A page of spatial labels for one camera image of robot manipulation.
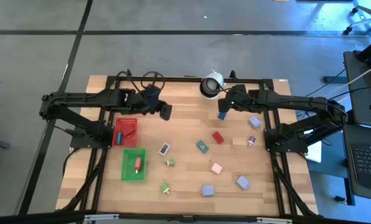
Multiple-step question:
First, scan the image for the red plastic basket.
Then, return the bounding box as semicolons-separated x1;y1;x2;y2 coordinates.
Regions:
111;117;139;148

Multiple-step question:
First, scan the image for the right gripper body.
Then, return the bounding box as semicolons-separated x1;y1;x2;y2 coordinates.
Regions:
217;83;252;114

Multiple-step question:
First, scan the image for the black keyboard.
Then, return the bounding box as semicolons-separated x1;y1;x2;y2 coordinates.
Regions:
350;144;371;185

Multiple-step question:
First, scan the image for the black side desk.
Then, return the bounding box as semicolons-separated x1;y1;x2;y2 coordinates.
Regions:
342;49;371;203

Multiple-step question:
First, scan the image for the white paper sheet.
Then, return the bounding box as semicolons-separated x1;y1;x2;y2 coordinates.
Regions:
306;140;322;164

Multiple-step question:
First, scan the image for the red pencil sharpener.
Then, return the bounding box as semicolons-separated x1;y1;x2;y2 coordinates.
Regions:
211;131;225;145

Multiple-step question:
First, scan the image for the white pencil sharpener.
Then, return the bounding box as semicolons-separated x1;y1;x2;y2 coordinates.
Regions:
158;142;171;156

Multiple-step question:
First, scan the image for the lavender power adapter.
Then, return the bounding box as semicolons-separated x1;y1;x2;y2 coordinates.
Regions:
199;184;216;197
235;174;252;191
247;115;262;130

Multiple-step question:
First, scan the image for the office chair base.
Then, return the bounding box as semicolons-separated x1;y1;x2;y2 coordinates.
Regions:
343;0;371;35

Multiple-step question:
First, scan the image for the pink power adapter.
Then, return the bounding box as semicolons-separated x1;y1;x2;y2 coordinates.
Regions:
209;161;223;175

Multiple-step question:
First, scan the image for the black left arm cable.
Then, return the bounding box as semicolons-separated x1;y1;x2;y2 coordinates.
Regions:
115;70;166;94

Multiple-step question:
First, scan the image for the black pole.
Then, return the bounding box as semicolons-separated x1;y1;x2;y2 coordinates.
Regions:
355;40;371;62

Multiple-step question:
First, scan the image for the white cylindrical spot lamp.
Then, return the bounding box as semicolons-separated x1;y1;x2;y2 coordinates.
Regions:
199;70;227;101

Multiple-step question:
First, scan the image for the green plastic basket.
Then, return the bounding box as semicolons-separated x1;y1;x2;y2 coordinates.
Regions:
120;147;147;182

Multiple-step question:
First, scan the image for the black overhead crossbar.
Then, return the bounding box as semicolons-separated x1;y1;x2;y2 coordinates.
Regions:
0;210;371;224

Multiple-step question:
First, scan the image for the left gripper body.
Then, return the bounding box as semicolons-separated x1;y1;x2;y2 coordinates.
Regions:
131;85;173;121

